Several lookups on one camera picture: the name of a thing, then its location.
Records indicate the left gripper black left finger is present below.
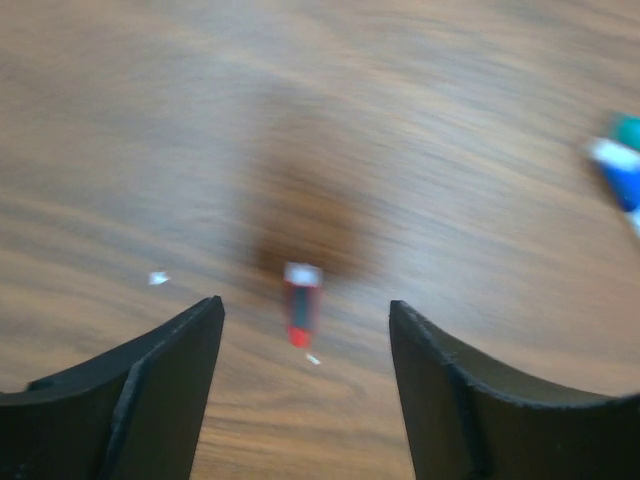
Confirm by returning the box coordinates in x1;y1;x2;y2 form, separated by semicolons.
1;296;225;479

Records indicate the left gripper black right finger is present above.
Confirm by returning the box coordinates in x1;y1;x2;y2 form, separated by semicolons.
389;300;639;480

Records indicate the red marker cap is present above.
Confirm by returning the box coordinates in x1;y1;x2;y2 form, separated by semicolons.
284;262;323;349

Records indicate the blue marker pen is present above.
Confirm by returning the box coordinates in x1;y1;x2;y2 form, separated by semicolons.
587;138;639;235

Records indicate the green marker pen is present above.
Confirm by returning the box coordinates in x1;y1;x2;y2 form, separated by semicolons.
610;113;640;151

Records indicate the small white paper scrap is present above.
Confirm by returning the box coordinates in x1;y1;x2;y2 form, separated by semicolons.
306;353;322;365

